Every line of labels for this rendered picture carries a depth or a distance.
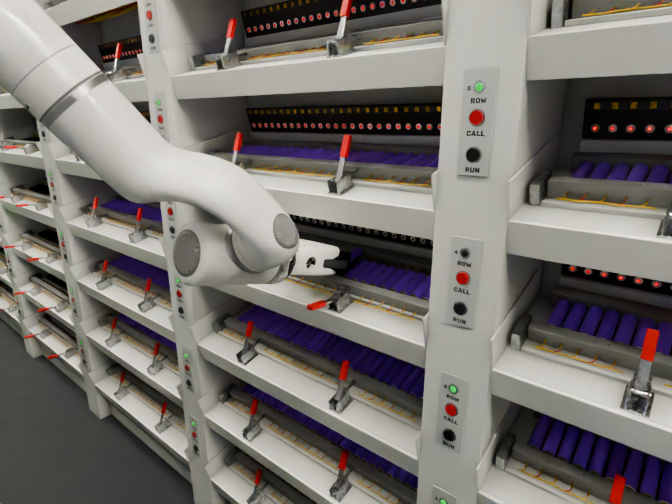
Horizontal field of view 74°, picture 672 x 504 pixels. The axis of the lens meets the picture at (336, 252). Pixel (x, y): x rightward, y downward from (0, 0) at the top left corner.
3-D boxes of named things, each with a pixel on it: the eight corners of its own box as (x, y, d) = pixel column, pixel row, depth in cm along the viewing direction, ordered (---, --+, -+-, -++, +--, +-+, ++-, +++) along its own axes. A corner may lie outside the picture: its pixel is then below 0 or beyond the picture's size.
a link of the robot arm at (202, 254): (280, 219, 65) (240, 238, 71) (204, 209, 55) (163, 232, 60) (290, 274, 64) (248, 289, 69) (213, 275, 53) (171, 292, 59)
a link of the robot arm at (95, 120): (146, 28, 48) (316, 229, 61) (82, 99, 57) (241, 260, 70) (91, 59, 41) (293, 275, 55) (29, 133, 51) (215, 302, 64)
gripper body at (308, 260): (299, 238, 66) (344, 242, 75) (254, 228, 72) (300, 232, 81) (291, 287, 66) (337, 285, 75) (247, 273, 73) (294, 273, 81)
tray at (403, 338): (428, 370, 66) (423, 319, 62) (194, 281, 103) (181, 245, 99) (482, 298, 79) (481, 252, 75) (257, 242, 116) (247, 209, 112)
